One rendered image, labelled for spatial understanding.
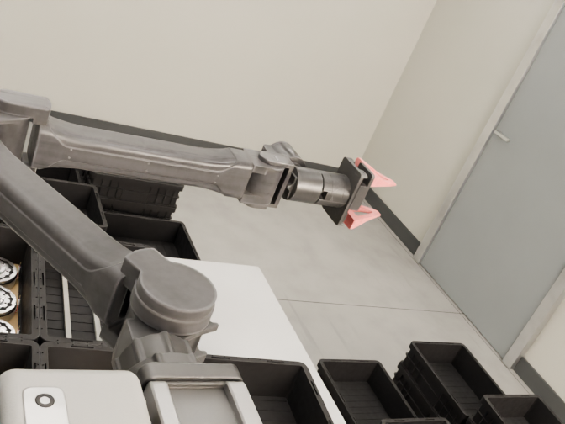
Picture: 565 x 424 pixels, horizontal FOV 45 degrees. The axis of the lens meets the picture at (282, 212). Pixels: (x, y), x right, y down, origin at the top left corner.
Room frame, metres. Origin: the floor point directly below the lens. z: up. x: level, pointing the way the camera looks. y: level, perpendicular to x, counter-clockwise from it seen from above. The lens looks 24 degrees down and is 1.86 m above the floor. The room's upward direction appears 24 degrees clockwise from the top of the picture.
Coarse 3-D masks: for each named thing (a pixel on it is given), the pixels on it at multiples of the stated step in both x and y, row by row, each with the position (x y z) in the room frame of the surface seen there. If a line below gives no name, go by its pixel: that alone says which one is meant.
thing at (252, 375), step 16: (240, 368) 1.23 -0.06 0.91; (256, 368) 1.25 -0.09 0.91; (272, 368) 1.27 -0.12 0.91; (288, 368) 1.29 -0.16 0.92; (256, 384) 1.26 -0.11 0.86; (272, 384) 1.28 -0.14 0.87; (288, 384) 1.30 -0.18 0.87; (304, 384) 1.26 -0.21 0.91; (256, 400) 1.25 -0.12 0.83; (272, 400) 1.27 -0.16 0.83; (288, 400) 1.29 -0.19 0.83; (304, 400) 1.24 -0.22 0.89; (272, 416) 1.22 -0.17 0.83; (288, 416) 1.24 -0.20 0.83; (304, 416) 1.22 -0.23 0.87; (320, 416) 1.18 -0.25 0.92
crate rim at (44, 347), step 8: (48, 344) 1.03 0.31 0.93; (56, 344) 1.04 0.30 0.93; (64, 344) 1.05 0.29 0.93; (72, 344) 1.06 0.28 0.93; (80, 344) 1.06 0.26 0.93; (40, 352) 1.00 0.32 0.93; (112, 352) 1.08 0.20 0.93; (40, 360) 0.98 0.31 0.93; (40, 368) 0.96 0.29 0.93; (48, 368) 0.97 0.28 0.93
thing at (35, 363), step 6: (0, 342) 0.98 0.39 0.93; (6, 342) 0.99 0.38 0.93; (12, 342) 0.99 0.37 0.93; (18, 342) 1.00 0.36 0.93; (24, 342) 1.01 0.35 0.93; (30, 342) 1.01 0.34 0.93; (36, 342) 1.02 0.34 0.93; (36, 348) 1.00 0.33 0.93; (36, 354) 0.99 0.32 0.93; (36, 360) 0.98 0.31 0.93; (36, 366) 0.96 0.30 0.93
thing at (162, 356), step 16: (160, 336) 0.48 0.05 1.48; (176, 336) 0.49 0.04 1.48; (128, 352) 0.46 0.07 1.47; (144, 352) 0.46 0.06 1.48; (160, 352) 0.45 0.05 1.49; (176, 352) 0.46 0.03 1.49; (192, 352) 0.49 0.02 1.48; (128, 368) 0.45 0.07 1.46; (144, 368) 0.41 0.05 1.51; (160, 368) 0.41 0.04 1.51; (176, 368) 0.42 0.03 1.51; (192, 368) 0.43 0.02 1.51; (208, 368) 0.43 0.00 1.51; (224, 368) 0.44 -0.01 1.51; (144, 384) 0.40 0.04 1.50
